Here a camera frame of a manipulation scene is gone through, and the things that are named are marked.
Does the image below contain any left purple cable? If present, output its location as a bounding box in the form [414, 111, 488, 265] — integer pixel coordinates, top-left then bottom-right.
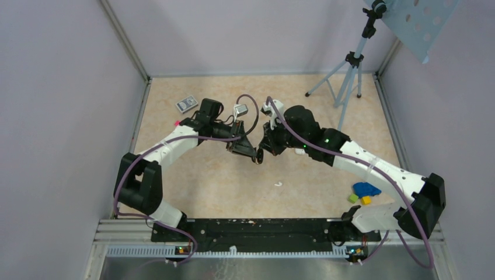
[113, 93, 260, 267]

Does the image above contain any grey tripod stand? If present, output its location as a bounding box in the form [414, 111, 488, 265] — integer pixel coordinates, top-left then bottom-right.
[305, 0, 388, 131]

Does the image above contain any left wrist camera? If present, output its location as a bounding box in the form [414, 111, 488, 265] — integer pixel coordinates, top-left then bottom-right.
[233, 104, 249, 120]

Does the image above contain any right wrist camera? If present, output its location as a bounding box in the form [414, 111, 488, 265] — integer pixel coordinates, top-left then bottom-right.
[261, 99, 284, 130]

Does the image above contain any green cube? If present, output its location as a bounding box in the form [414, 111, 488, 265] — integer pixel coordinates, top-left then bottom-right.
[347, 194, 360, 204]

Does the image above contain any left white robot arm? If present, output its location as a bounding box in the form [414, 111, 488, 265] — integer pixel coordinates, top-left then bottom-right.
[114, 98, 257, 241]

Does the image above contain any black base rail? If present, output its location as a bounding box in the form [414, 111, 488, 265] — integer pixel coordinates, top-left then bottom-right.
[151, 218, 381, 253]

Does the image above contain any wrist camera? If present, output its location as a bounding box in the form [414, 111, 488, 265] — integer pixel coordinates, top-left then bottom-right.
[233, 104, 249, 120]
[261, 99, 284, 130]

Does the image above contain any black round charging case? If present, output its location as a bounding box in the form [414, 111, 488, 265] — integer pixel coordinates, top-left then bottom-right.
[253, 148, 264, 165]

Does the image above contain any yellow cube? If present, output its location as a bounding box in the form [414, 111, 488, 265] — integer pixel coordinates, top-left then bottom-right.
[360, 196, 372, 205]

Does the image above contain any perforated blue metal plate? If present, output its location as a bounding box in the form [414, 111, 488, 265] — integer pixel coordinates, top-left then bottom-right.
[365, 0, 459, 64]

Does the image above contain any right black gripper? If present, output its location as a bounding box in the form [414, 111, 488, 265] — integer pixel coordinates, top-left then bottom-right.
[259, 116, 308, 156]

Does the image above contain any white charging case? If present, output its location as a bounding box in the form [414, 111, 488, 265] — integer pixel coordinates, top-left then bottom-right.
[294, 149, 306, 155]

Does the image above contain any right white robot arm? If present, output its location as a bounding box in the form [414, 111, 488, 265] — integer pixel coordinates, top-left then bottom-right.
[259, 100, 446, 240]

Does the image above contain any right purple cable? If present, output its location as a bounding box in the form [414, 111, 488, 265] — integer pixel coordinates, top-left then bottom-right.
[265, 96, 435, 270]

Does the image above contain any grey card box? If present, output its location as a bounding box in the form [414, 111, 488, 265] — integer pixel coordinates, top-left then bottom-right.
[175, 95, 198, 114]

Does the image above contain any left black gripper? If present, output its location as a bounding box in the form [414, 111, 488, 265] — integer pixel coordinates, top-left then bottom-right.
[210, 120, 257, 158]

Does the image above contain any purple cable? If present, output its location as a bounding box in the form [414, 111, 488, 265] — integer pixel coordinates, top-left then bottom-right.
[265, 96, 435, 270]
[113, 93, 260, 267]

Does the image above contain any white comb cable duct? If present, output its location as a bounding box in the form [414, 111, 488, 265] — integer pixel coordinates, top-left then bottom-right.
[106, 245, 348, 258]

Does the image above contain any blue block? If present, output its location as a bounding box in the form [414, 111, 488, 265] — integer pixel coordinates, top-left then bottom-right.
[352, 182, 382, 198]

